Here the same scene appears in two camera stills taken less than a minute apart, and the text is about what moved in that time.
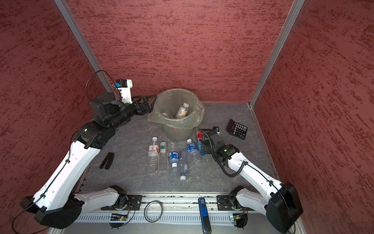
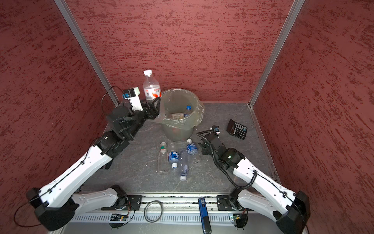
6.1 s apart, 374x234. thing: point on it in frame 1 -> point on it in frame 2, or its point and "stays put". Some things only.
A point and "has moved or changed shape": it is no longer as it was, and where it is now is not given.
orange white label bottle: x=182 y=111 has moved or changed shape
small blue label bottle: x=173 y=158 stays put
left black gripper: x=147 y=108 -> x=154 y=112
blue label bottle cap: x=192 y=149 stays put
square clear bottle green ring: x=163 y=159 stays put
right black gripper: x=205 y=146 stays put
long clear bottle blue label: x=183 y=164 stays put
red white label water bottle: x=153 y=152 -> x=151 y=86
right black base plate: x=229 y=203 stays put
